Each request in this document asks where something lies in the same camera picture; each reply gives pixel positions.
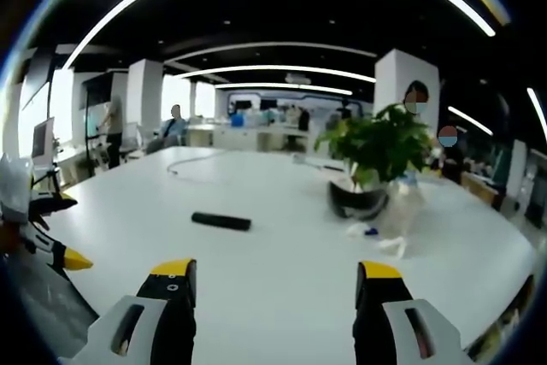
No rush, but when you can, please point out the white counter desk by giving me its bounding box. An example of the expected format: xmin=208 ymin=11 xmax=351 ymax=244
xmin=187 ymin=121 xmax=317 ymax=153

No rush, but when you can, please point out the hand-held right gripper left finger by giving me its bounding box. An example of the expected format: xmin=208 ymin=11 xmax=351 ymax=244
xmin=70 ymin=258 xmax=198 ymax=365

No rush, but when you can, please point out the white computer monitor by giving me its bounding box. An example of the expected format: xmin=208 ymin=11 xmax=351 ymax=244
xmin=32 ymin=116 xmax=56 ymax=166

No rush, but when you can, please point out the clear plastic wrapping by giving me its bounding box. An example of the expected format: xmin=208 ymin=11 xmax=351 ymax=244
xmin=344 ymin=170 xmax=428 ymax=260

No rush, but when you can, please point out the green potted plant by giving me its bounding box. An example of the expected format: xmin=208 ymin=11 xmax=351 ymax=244
xmin=314 ymin=102 xmax=435 ymax=193

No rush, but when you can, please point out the black remote control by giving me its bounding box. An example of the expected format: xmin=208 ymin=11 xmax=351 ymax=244
xmin=191 ymin=210 xmax=252 ymax=233

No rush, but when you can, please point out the grey cable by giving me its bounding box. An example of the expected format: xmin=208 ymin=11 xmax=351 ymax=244
xmin=167 ymin=154 xmax=227 ymax=176

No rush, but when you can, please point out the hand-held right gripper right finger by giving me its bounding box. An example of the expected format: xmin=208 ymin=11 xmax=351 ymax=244
xmin=352 ymin=260 xmax=476 ymax=365

